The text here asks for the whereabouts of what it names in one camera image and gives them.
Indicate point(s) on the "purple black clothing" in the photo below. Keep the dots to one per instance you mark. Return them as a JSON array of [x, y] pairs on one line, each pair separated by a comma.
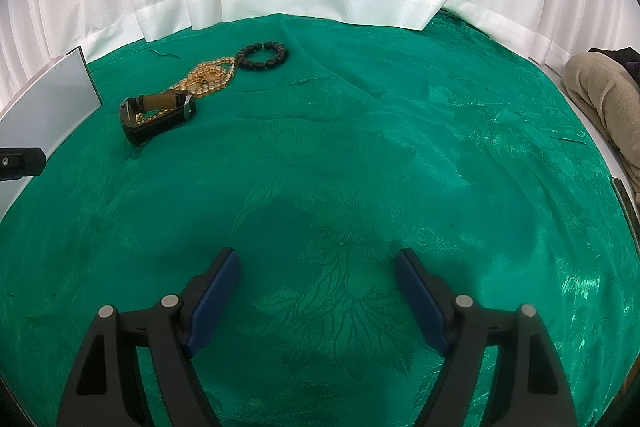
[[628, 57]]

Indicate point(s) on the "beige pillow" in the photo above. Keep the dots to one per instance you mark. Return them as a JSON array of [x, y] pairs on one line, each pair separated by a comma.
[[609, 97]]

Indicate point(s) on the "green patterned cloth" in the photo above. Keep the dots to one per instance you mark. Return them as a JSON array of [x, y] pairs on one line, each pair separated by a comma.
[[318, 150]]

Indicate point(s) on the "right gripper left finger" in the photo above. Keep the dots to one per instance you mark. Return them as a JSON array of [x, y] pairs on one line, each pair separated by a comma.
[[105, 386]]

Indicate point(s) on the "black wrist watch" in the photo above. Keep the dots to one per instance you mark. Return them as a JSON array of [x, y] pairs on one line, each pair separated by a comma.
[[145, 117]]

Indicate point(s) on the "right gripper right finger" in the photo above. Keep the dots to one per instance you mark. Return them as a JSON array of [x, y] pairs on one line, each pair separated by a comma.
[[529, 386]]

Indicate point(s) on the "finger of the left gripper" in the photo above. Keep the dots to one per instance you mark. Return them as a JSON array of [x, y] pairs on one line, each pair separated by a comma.
[[21, 162]]

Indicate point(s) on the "white drawer box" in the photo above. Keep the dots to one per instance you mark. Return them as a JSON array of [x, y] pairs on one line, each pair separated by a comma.
[[46, 111]]

